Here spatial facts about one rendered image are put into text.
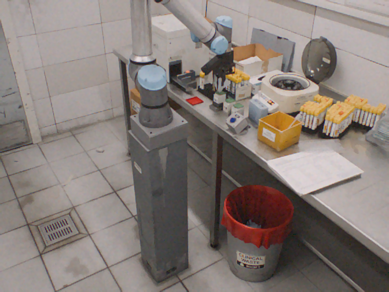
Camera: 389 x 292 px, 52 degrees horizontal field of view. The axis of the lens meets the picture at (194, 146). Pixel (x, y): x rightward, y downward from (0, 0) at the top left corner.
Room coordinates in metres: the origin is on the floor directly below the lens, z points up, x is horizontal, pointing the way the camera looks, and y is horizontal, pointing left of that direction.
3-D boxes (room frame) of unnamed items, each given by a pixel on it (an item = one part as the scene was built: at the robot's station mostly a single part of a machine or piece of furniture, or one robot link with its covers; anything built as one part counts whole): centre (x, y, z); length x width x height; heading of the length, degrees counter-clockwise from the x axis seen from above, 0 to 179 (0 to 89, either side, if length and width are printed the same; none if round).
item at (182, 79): (2.04, 0.07, 0.92); 0.21 x 0.07 x 0.05; 33
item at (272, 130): (1.48, -0.37, 0.93); 0.13 x 0.13 x 0.10; 37
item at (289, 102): (1.83, -0.46, 0.94); 0.30 x 0.24 x 0.12; 114
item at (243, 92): (1.97, -0.20, 0.91); 0.20 x 0.10 x 0.07; 33
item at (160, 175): (1.54, 0.17, 0.44); 0.20 x 0.20 x 0.87; 33
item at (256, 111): (1.64, -0.30, 0.92); 0.10 x 0.07 x 0.10; 25
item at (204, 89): (1.94, -0.10, 0.93); 0.17 x 0.09 x 0.11; 33
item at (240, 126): (1.57, -0.21, 0.92); 0.13 x 0.07 x 0.08; 123
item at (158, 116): (1.54, 0.17, 1.00); 0.15 x 0.15 x 0.10
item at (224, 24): (1.80, -0.13, 1.27); 0.09 x 0.08 x 0.11; 113
